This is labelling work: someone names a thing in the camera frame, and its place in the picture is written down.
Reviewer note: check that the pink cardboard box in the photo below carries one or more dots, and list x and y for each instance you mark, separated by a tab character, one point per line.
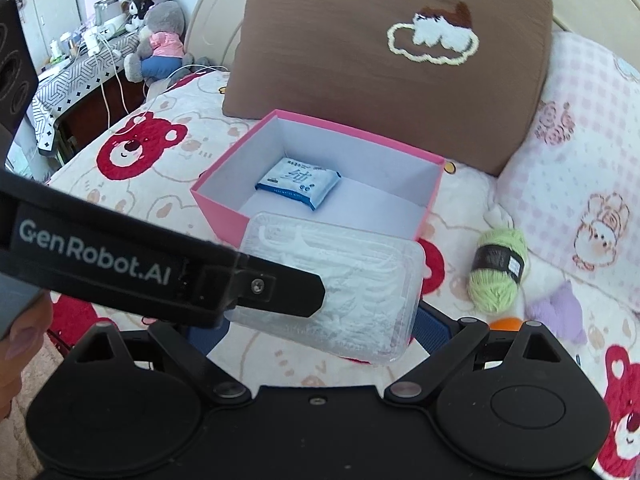
380	190

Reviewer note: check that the grey plush toy pink shirt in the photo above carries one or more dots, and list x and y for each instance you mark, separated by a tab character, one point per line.
162	20

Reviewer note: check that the dark wooden desk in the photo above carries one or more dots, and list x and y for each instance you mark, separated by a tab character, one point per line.
100	120

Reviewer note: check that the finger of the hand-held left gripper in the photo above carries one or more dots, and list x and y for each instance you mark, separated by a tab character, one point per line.
280	287

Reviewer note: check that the pink checked pillow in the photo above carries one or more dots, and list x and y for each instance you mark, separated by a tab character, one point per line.
590	160

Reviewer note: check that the brown pillow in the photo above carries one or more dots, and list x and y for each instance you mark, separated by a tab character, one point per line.
325	60

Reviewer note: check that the purple plush toy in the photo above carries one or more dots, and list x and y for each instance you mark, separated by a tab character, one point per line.
557	310

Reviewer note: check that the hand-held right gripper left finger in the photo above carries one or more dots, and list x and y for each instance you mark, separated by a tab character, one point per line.
202	340

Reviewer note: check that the blue tissue pack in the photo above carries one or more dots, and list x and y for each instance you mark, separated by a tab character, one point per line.
297	182

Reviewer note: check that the clear plastic floss pick box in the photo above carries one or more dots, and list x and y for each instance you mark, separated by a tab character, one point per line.
360	285

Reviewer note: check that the bear print blanket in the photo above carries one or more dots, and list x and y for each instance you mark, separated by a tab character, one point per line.
165	170

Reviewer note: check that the patterned tablecloth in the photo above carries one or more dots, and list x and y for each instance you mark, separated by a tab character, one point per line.
75	80

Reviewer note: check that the green yarn ball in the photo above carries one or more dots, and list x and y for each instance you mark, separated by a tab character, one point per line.
492	290

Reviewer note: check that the orange ball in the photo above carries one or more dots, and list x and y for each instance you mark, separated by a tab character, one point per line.
507	324

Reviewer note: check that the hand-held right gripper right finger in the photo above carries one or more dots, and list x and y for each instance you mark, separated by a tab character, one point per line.
431	327

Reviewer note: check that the black and white plush dog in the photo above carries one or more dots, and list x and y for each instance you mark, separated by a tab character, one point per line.
137	7

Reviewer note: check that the person's left hand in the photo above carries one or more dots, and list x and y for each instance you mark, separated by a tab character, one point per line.
35	322

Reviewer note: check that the silver box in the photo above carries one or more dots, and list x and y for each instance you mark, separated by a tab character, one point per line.
106	9

